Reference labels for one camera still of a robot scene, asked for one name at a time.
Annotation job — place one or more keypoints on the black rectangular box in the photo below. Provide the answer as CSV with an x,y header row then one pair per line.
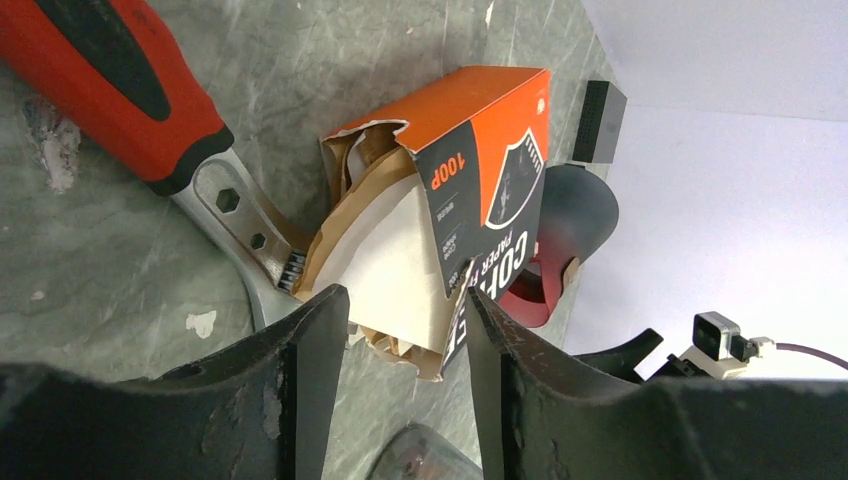
x,y
600,123

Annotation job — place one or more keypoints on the red handled adjustable wrench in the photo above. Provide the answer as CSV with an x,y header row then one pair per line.
x,y
116,71

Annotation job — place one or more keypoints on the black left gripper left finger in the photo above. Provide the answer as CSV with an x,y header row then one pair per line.
x,y
260,408

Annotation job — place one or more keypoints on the red and black cup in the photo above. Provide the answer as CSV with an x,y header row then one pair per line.
x,y
579,212

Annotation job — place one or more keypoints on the paper coffee filters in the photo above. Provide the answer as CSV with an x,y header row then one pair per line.
x,y
380,240

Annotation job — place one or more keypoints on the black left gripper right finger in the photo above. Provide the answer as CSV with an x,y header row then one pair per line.
x,y
543,414

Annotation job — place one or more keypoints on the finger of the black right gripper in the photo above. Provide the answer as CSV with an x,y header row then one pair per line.
x,y
621,361

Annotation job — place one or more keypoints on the orange coffee filter box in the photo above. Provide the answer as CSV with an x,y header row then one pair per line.
x,y
487,220

